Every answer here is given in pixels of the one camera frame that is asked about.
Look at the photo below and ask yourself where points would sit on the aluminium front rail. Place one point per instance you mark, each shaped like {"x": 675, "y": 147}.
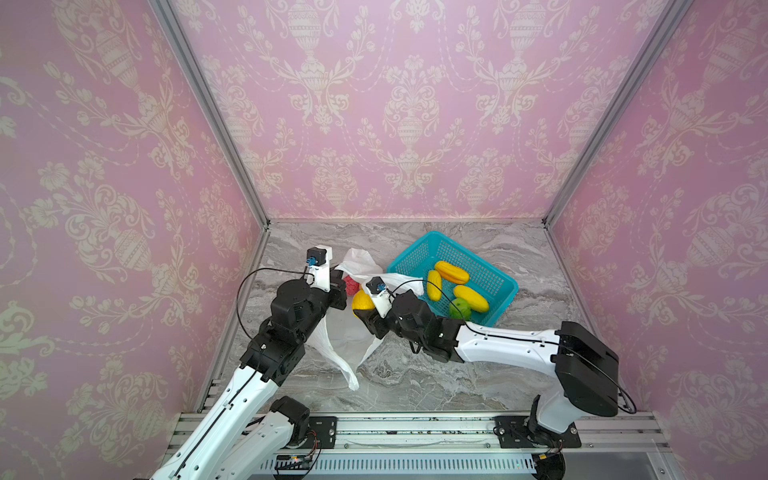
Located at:
{"x": 458, "y": 444}

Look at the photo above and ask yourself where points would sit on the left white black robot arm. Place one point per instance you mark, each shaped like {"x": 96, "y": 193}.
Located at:
{"x": 218, "y": 448}

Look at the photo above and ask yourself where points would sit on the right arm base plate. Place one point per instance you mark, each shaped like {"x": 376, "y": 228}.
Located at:
{"x": 512, "y": 432}

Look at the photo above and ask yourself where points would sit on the orange yellow mango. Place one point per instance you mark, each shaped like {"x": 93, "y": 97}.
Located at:
{"x": 452, "y": 273}

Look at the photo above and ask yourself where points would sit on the yellow lemon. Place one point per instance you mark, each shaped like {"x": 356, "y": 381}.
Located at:
{"x": 362, "y": 305}

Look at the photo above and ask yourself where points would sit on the aluminium corner post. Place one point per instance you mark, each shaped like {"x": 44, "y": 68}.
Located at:
{"x": 194, "y": 74}
{"x": 642, "y": 64}

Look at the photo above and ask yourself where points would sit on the green apple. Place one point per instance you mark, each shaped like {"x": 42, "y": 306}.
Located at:
{"x": 460, "y": 309}

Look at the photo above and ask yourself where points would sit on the right aluminium corner post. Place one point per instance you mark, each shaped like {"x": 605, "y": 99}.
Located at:
{"x": 642, "y": 64}

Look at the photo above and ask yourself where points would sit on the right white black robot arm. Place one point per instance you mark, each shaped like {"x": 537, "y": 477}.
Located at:
{"x": 585, "y": 370}

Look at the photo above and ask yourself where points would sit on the yellow banana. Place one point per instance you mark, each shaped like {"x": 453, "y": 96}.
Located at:
{"x": 434, "y": 286}

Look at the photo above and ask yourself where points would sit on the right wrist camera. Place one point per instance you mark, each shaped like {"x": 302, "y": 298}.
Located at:
{"x": 380, "y": 295}

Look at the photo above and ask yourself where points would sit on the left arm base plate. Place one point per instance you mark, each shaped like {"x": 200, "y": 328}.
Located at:
{"x": 320, "y": 433}

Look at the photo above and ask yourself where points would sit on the left aluminium corner post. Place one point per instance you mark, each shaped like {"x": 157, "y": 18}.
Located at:
{"x": 194, "y": 74}

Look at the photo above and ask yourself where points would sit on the red fruit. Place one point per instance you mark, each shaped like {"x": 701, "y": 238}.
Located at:
{"x": 351, "y": 286}

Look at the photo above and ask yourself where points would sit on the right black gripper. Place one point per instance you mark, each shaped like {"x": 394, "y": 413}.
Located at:
{"x": 374, "y": 322}

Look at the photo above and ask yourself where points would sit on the white plastic bag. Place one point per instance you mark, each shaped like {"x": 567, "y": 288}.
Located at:
{"x": 341, "y": 338}

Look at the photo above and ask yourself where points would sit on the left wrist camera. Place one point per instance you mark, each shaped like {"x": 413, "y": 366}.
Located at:
{"x": 318, "y": 266}

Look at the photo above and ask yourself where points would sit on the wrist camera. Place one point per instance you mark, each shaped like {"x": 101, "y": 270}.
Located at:
{"x": 380, "y": 295}
{"x": 318, "y": 266}

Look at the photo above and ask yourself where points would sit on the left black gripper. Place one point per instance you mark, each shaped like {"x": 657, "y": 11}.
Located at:
{"x": 338, "y": 291}

